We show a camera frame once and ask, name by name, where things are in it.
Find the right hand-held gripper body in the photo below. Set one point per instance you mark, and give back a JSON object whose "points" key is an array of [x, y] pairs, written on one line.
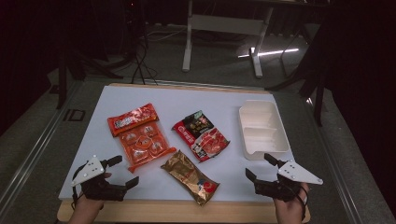
{"points": [[289, 180]]}

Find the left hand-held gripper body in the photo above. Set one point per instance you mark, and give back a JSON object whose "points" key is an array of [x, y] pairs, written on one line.
{"points": [[93, 183]]}

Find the white compartment food container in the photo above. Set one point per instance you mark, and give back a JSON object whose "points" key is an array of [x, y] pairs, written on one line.
{"points": [[263, 129]]}

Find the clear orange multi-piece snack packet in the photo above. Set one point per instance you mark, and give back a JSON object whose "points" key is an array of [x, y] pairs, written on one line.
{"points": [[144, 146]]}

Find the gold foil snack packet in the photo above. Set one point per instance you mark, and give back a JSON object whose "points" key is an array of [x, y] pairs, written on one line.
{"points": [[190, 177]]}

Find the red and black soup packet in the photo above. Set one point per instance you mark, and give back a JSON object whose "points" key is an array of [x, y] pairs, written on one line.
{"points": [[202, 137]]}

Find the person's left hand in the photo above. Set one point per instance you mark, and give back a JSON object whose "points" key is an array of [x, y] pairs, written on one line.
{"points": [[87, 203]]}

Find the person's right hand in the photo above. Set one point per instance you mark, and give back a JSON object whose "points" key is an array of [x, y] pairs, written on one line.
{"points": [[291, 207]]}

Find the long orange-red snack packet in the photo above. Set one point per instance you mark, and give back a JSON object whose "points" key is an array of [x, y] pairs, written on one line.
{"points": [[132, 119]]}

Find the black metal stand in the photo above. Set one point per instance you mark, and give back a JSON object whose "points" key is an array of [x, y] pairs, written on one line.
{"points": [[67, 71], [311, 77]]}

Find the white table mat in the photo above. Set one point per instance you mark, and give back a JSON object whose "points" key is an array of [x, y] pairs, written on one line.
{"points": [[186, 99]]}

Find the black rectangular floor bracket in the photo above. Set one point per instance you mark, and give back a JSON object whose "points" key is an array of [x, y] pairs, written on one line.
{"points": [[74, 115]]}

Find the white metal desk frame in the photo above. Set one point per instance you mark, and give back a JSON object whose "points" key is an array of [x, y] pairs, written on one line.
{"points": [[224, 25]]}

